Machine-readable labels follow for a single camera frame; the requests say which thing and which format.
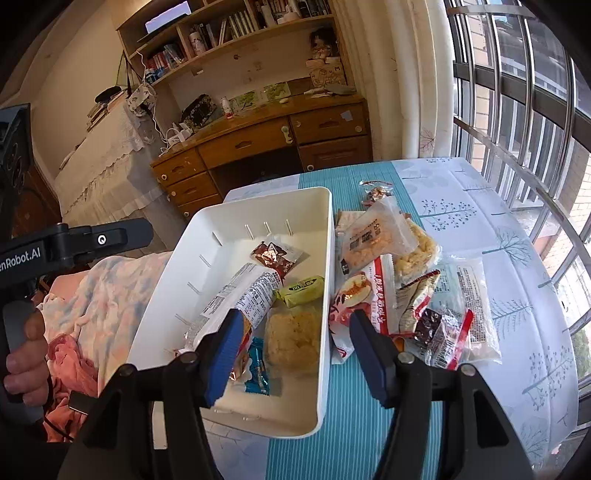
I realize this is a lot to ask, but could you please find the row of dark books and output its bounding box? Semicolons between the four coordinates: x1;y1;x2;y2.
259;0;331;19

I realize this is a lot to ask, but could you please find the dark maroon snack packet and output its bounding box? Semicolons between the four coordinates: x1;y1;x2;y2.
413;308;446;344

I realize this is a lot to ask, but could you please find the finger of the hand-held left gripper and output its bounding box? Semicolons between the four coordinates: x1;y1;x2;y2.
65;218;154;273

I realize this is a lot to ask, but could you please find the blue snack packet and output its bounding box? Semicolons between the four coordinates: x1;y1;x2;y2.
245;337;271;395

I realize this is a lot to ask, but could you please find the wooden desk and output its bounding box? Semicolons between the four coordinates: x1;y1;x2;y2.
150;95;374;222

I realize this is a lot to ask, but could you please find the orange snack packet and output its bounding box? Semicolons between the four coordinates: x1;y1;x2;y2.
228;323;254;384

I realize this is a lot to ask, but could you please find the row of red books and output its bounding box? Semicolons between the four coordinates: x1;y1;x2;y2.
148;48;185;75

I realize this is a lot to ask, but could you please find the green snack packet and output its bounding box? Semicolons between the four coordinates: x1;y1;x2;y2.
274;275;326;308

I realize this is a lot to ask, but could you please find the white lace cover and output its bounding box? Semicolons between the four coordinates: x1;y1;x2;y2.
53;99;185;250

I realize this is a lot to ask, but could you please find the white plastic bin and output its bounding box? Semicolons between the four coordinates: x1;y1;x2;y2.
126;186;333;438

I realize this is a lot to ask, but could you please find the patterned hanging bag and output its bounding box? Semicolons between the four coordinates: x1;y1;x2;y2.
127;85;158;114

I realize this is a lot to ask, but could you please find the printed cardboard box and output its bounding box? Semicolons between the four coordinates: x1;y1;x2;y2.
310;62;347;88

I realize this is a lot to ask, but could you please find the red striped snack packet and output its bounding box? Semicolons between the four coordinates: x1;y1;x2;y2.
397;270;441;335

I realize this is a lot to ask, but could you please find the dark wooden door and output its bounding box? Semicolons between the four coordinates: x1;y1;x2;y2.
11;152;61;241

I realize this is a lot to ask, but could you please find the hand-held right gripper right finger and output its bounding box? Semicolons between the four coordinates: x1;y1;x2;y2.
348;310;536;480

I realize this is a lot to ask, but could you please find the pastel fleece blanket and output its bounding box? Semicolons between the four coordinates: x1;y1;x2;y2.
39;251;174;370

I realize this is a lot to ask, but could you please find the wooden bookshelf hutch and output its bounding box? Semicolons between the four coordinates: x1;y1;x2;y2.
115;0;356;112

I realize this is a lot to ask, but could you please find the clear white printed packet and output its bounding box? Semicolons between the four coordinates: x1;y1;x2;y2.
434;256;503;361

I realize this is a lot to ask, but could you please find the long white barcode packet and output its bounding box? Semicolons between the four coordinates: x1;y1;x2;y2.
185;263;282;352

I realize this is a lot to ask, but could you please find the clear nut snack packet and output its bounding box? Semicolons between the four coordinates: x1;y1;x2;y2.
359;179;394;208

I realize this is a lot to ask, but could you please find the metal window grille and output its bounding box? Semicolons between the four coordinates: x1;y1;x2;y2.
445;0;591;324

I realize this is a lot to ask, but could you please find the stack of books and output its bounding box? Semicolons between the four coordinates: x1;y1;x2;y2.
85;99;121;127

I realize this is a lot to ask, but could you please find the dark red snack packet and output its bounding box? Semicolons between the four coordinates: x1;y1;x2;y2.
250;241;309;278

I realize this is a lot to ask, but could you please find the row of white books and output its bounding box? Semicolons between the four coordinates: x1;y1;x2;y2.
217;11;259;40

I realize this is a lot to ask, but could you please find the cream curtain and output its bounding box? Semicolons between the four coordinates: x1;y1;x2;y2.
332;0;455;162

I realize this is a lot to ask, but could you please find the orange cracker packet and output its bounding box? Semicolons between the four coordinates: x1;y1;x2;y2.
341;196;419;268

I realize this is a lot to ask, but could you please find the person's left hand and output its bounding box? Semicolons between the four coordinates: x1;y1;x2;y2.
2;310;51;408

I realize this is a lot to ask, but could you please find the yellow puffed snack packet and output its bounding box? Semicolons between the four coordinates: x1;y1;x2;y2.
392;224;441;284
264;309;324;370

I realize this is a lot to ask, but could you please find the red and white snack packet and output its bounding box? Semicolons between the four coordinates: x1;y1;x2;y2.
329;254;400;365

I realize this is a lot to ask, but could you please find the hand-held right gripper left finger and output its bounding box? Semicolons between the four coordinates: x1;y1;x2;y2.
58;308;245;480

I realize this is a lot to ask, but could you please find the doll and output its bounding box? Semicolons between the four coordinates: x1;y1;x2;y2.
308;28;341;63

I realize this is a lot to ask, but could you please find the white cable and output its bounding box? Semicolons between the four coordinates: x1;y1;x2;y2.
136;51;171;148

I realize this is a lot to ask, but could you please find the clear red stripe packet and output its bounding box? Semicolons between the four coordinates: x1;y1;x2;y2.
422;309;475;370

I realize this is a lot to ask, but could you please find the floral pouch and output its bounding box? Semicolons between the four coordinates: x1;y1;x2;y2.
180;95;218;130

